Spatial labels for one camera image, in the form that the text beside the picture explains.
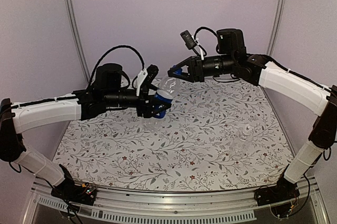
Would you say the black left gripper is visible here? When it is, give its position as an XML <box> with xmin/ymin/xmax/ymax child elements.
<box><xmin>104</xmin><ymin>85</ymin><xmax>172</xmax><ymax>119</ymax></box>

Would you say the aluminium front rail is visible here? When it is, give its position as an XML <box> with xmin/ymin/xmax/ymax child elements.
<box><xmin>23</xmin><ymin>176</ymin><xmax>333</xmax><ymax>223</ymax></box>

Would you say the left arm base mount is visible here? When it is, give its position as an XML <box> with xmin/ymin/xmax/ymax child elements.
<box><xmin>51</xmin><ymin>165</ymin><xmax>97</xmax><ymax>206</ymax></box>

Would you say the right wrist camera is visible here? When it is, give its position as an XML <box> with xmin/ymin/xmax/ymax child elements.
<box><xmin>180</xmin><ymin>30</ymin><xmax>207</xmax><ymax>60</ymax></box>

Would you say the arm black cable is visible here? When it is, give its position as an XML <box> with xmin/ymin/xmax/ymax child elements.
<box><xmin>88</xmin><ymin>45</ymin><xmax>146</xmax><ymax>90</ymax></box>
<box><xmin>194</xmin><ymin>26</ymin><xmax>219</xmax><ymax>38</ymax></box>

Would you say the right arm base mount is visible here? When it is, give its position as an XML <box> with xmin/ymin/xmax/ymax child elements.
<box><xmin>254</xmin><ymin>177</ymin><xmax>300</xmax><ymax>206</ymax></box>

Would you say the floral patterned table mat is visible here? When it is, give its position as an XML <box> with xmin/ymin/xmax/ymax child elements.
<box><xmin>53</xmin><ymin>80</ymin><xmax>293</xmax><ymax>191</ymax></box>

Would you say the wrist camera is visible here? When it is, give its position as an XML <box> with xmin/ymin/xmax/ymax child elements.
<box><xmin>180</xmin><ymin>30</ymin><xmax>207</xmax><ymax>60</ymax></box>
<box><xmin>132</xmin><ymin>64</ymin><xmax>159</xmax><ymax>97</ymax></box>

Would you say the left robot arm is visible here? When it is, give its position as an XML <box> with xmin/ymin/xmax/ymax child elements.
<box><xmin>1</xmin><ymin>63</ymin><xmax>172</xmax><ymax>200</ymax></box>

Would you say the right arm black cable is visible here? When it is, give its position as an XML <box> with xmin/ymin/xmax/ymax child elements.
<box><xmin>194</xmin><ymin>26</ymin><xmax>219</xmax><ymax>38</ymax></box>

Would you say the right aluminium corner post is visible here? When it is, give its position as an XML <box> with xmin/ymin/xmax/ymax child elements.
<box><xmin>266</xmin><ymin>0</ymin><xmax>286</xmax><ymax>56</ymax></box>

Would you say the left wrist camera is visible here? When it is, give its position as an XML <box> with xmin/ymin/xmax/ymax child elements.
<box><xmin>132</xmin><ymin>64</ymin><xmax>159</xmax><ymax>97</ymax></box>

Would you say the blue bottle cap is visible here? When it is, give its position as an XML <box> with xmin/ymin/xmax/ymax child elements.
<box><xmin>172</xmin><ymin>65</ymin><xmax>184</xmax><ymax>79</ymax></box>

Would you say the aluminium corner post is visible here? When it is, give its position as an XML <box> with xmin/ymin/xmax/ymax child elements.
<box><xmin>64</xmin><ymin>0</ymin><xmax>90</xmax><ymax>83</ymax></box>
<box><xmin>266</xmin><ymin>0</ymin><xmax>286</xmax><ymax>56</ymax></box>

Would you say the Pepsi bottle blue label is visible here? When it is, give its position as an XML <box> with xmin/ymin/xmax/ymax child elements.
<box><xmin>143</xmin><ymin>76</ymin><xmax>181</xmax><ymax>133</ymax></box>

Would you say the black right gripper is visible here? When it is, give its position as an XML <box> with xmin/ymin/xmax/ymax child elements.
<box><xmin>168</xmin><ymin>54</ymin><xmax>235</xmax><ymax>83</ymax></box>

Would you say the left aluminium corner post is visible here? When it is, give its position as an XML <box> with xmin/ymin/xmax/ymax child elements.
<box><xmin>64</xmin><ymin>0</ymin><xmax>90</xmax><ymax>83</ymax></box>

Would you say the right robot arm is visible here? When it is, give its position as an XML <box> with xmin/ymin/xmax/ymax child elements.
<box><xmin>167</xmin><ymin>28</ymin><xmax>336</xmax><ymax>201</ymax></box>

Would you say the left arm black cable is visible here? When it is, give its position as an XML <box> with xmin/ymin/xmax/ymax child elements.
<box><xmin>88</xmin><ymin>45</ymin><xmax>146</xmax><ymax>90</ymax></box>

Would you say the clear empty plastic bottle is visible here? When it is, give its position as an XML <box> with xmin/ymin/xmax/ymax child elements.
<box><xmin>229</xmin><ymin>124</ymin><xmax>253</xmax><ymax>160</ymax></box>

